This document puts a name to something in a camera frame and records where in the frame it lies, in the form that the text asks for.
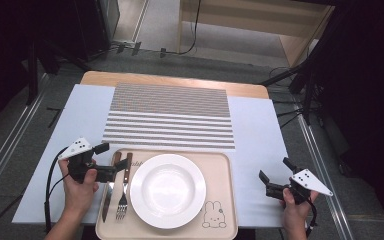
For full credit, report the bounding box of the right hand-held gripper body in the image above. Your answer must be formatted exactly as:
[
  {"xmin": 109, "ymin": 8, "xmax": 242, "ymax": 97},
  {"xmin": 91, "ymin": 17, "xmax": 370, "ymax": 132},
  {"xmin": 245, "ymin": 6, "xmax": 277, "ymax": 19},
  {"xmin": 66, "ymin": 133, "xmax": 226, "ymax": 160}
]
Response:
[{"xmin": 265, "ymin": 168, "xmax": 334, "ymax": 205}]

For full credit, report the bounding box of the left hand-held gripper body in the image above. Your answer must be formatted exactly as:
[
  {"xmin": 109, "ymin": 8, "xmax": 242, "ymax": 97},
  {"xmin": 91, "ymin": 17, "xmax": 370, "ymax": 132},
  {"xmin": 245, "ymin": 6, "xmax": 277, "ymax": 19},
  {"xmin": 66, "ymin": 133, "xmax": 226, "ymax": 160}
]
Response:
[{"xmin": 57, "ymin": 136, "xmax": 118, "ymax": 185}]

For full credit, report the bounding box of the fork with wooden handle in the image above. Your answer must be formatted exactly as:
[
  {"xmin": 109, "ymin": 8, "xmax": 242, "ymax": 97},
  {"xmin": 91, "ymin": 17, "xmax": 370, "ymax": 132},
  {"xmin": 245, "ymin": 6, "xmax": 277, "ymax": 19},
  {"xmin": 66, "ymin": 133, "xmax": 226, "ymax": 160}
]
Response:
[{"xmin": 115, "ymin": 152, "xmax": 134, "ymax": 221}]

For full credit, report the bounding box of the knife with wooden handle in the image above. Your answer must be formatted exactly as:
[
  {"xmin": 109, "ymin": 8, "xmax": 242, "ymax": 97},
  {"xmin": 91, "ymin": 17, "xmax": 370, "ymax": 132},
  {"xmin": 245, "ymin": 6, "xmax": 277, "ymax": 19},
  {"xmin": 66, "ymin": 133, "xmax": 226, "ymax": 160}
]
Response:
[{"xmin": 101, "ymin": 151, "xmax": 123, "ymax": 224}]

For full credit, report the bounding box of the beige tray with rabbit print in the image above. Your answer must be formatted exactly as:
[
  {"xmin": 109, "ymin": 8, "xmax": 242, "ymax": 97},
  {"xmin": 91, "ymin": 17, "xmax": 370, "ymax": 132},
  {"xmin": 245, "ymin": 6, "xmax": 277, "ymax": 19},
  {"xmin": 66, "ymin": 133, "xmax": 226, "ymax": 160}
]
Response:
[{"xmin": 95, "ymin": 147, "xmax": 239, "ymax": 240}]

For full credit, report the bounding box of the white plate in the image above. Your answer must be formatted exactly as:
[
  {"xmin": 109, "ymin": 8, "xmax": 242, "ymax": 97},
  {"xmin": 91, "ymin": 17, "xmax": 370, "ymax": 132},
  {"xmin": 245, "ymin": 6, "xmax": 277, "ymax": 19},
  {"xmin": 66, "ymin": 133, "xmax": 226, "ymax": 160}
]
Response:
[{"xmin": 129, "ymin": 153, "xmax": 207, "ymax": 230}]

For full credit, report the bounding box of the person's left hand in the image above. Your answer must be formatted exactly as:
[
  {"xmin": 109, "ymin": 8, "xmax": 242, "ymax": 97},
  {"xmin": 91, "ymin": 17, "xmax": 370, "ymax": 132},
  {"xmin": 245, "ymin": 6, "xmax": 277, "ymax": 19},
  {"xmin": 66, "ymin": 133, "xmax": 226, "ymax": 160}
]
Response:
[{"xmin": 58, "ymin": 158, "xmax": 100, "ymax": 218}]

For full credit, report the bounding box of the person's right hand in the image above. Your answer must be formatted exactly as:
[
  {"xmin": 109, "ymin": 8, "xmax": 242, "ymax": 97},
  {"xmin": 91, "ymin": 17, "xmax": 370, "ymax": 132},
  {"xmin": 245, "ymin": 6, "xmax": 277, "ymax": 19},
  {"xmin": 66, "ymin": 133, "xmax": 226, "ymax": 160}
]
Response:
[{"xmin": 278, "ymin": 186, "xmax": 319, "ymax": 231}]

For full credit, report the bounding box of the white table sheet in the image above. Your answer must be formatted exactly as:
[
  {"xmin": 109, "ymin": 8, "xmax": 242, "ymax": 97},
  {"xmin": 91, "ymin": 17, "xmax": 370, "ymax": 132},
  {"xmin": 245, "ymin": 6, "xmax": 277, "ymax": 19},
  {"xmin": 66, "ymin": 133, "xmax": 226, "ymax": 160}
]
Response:
[{"xmin": 12, "ymin": 83, "xmax": 296, "ymax": 229}]

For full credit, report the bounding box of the black metal stand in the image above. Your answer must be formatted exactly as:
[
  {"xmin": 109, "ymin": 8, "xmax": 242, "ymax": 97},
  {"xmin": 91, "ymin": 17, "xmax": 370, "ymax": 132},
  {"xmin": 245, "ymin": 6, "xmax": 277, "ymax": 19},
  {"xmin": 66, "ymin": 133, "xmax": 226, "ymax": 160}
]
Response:
[
  {"xmin": 259, "ymin": 6, "xmax": 334, "ymax": 126},
  {"xmin": 26, "ymin": 39, "xmax": 91, "ymax": 106}
]

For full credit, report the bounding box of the striped placemat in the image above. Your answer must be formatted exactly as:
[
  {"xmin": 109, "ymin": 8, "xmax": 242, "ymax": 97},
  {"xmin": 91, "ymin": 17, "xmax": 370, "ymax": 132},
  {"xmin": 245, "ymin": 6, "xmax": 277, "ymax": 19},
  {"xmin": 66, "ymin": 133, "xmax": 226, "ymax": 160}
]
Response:
[{"xmin": 100, "ymin": 82, "xmax": 236, "ymax": 150}]

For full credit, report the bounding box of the black curtain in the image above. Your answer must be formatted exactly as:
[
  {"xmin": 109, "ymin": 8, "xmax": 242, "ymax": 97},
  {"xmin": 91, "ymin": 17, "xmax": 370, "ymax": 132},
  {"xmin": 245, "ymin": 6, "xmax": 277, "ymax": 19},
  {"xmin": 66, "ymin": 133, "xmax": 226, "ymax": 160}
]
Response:
[
  {"xmin": 0, "ymin": 0, "xmax": 78, "ymax": 131},
  {"xmin": 313, "ymin": 0, "xmax": 384, "ymax": 234}
]

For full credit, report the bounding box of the dark cabinet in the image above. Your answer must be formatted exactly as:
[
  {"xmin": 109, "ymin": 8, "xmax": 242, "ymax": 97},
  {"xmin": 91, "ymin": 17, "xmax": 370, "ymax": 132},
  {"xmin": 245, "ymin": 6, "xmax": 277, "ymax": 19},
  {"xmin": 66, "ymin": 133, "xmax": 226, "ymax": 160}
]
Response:
[{"xmin": 73, "ymin": 0, "xmax": 121, "ymax": 61}]

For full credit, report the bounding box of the light wooden desk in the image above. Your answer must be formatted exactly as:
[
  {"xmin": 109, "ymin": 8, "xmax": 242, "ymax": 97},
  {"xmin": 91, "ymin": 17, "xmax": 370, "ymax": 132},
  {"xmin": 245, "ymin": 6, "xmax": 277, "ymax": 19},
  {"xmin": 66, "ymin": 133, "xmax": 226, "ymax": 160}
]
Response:
[{"xmin": 176, "ymin": 0, "xmax": 335, "ymax": 68}]

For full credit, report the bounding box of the metal floor rail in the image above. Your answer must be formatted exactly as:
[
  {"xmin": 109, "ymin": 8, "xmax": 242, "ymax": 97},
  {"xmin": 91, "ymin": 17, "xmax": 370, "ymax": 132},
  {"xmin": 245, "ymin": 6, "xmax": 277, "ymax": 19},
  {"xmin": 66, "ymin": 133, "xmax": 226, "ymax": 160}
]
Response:
[
  {"xmin": 0, "ymin": 71, "xmax": 53, "ymax": 211},
  {"xmin": 293, "ymin": 99, "xmax": 356, "ymax": 240}
]

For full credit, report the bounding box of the thick black gripper cable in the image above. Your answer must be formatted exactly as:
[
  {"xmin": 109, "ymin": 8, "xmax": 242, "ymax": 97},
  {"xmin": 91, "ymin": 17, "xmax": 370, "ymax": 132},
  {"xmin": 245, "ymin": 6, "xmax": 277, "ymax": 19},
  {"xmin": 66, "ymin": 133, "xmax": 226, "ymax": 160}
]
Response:
[{"xmin": 43, "ymin": 146, "xmax": 69, "ymax": 234}]

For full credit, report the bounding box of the black floor cable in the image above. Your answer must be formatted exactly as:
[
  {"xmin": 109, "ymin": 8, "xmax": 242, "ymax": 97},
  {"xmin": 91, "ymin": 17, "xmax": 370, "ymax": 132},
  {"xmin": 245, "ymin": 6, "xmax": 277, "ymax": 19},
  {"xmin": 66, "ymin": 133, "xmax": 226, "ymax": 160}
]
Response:
[{"xmin": 269, "ymin": 66, "xmax": 314, "ymax": 129}]

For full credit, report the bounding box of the thin black cable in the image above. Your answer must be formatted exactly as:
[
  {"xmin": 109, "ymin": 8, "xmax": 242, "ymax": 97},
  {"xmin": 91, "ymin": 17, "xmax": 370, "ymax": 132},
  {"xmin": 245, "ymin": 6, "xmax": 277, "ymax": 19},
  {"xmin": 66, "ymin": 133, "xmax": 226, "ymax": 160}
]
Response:
[{"xmin": 0, "ymin": 193, "xmax": 26, "ymax": 240}]

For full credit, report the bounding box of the black hanging cable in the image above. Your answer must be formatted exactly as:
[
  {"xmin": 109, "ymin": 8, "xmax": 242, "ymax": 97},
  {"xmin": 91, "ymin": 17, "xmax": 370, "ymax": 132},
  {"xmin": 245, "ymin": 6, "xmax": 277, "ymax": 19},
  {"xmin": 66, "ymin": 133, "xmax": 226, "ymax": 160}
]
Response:
[{"xmin": 164, "ymin": 0, "xmax": 203, "ymax": 56}]

